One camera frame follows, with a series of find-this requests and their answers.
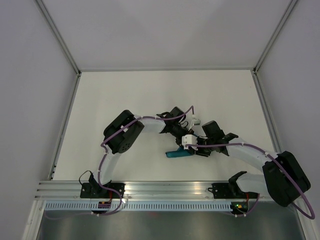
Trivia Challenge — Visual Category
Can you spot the aluminium frame post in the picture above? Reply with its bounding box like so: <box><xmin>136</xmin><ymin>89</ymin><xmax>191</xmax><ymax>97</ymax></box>
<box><xmin>33</xmin><ymin>0</ymin><xmax>81</xmax><ymax>76</ymax></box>
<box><xmin>251</xmin><ymin>0</ymin><xmax>300</xmax><ymax>75</ymax></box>

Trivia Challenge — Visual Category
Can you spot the aluminium mounting rail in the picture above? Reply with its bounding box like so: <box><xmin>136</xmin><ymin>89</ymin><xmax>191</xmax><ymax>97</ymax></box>
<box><xmin>34</xmin><ymin>181</ymin><xmax>308</xmax><ymax>201</ymax></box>

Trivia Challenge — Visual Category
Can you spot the purple cable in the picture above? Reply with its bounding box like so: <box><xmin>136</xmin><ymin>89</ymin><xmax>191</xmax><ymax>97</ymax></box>
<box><xmin>186</xmin><ymin>142</ymin><xmax>316</xmax><ymax>220</ymax></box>
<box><xmin>44</xmin><ymin>105</ymin><xmax>196</xmax><ymax>221</ymax></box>

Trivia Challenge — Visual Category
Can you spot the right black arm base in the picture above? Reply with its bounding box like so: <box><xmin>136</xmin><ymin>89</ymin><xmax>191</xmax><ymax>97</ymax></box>
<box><xmin>207</xmin><ymin>182</ymin><xmax>258</xmax><ymax>200</ymax></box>

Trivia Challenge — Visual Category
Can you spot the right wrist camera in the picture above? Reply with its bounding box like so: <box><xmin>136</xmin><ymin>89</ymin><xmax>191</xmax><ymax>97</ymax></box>
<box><xmin>181</xmin><ymin>134</ymin><xmax>198</xmax><ymax>151</ymax></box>

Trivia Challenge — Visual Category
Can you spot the left aluminium frame post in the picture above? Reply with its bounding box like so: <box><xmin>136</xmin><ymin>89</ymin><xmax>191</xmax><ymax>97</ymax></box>
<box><xmin>33</xmin><ymin>0</ymin><xmax>81</xmax><ymax>76</ymax></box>

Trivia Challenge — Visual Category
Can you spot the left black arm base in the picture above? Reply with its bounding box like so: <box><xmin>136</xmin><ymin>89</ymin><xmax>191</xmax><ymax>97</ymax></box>
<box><xmin>80</xmin><ymin>182</ymin><xmax>125</xmax><ymax>199</ymax></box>

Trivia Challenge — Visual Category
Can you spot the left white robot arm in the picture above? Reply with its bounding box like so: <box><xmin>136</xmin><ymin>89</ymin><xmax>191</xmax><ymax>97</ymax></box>
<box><xmin>88</xmin><ymin>107</ymin><xmax>194</xmax><ymax>198</ymax></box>

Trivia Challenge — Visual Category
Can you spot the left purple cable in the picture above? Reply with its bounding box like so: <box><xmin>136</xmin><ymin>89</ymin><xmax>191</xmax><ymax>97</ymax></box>
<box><xmin>44</xmin><ymin>105</ymin><xmax>196</xmax><ymax>221</ymax></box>

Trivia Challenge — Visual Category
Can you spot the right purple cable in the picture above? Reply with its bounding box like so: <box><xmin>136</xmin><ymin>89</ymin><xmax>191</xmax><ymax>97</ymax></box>
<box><xmin>186</xmin><ymin>142</ymin><xmax>316</xmax><ymax>220</ymax></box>

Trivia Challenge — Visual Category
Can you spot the teal cloth napkin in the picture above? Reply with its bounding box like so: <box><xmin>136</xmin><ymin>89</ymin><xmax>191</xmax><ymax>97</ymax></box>
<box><xmin>165</xmin><ymin>147</ymin><xmax>195</xmax><ymax>159</ymax></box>

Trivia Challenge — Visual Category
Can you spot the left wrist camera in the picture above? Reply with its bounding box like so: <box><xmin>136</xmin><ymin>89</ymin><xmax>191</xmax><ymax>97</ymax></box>
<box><xmin>191</xmin><ymin>117</ymin><xmax>201</xmax><ymax>126</ymax></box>

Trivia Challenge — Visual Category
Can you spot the white slotted cable duct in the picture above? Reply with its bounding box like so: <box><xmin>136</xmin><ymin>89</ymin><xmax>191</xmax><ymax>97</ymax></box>
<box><xmin>45</xmin><ymin>200</ymin><xmax>232</xmax><ymax>212</ymax></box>

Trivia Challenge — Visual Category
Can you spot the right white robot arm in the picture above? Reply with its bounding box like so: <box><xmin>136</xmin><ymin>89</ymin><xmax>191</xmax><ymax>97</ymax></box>
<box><xmin>196</xmin><ymin>120</ymin><xmax>311</xmax><ymax>207</ymax></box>

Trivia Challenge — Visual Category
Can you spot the right aluminium frame post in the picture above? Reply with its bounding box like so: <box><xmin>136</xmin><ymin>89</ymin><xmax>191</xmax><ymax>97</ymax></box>
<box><xmin>251</xmin><ymin>0</ymin><xmax>300</xmax><ymax>75</ymax></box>

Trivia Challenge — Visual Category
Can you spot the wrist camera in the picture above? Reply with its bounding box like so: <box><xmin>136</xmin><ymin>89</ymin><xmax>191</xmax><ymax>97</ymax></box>
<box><xmin>191</xmin><ymin>117</ymin><xmax>201</xmax><ymax>126</ymax></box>
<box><xmin>181</xmin><ymin>134</ymin><xmax>198</xmax><ymax>151</ymax></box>

